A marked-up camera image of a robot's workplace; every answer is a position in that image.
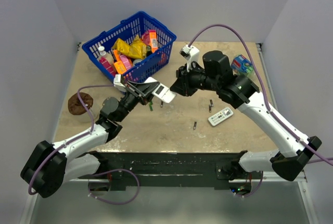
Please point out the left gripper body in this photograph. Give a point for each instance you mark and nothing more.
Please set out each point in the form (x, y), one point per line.
(136, 96)

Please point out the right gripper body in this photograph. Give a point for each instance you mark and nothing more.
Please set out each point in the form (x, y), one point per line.
(193, 79)

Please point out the white battery cover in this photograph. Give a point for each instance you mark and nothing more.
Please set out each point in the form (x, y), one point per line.
(168, 97)

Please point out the white red remote control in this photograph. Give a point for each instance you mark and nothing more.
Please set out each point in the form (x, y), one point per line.
(160, 90)

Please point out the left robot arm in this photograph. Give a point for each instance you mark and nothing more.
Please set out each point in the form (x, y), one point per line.
(52, 164)

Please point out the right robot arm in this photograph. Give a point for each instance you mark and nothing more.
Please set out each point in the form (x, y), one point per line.
(292, 153)

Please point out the white grey remote control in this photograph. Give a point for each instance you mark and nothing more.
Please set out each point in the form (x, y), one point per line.
(220, 116)

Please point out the lower green battery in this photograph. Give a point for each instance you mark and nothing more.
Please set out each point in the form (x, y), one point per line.
(151, 106)

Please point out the small orange box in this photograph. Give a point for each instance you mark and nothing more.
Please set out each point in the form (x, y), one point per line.
(119, 67)

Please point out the yellow snack bag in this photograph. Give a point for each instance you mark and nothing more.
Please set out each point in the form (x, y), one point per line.
(135, 50)

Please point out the blue plastic shopping basket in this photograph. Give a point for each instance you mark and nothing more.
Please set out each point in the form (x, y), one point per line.
(127, 30)

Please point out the white cap bottle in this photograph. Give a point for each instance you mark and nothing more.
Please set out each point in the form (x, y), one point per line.
(107, 56)

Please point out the orange pink box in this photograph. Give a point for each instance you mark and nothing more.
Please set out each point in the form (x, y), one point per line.
(149, 38)

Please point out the blue green sponge pack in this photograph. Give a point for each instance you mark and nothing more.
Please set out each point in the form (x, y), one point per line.
(241, 65)

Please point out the brown crumpled cloth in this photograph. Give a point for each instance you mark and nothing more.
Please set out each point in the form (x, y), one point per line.
(74, 104)

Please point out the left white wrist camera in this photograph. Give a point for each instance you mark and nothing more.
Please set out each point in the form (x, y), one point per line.
(119, 83)

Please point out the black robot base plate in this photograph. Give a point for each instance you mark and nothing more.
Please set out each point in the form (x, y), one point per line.
(199, 170)

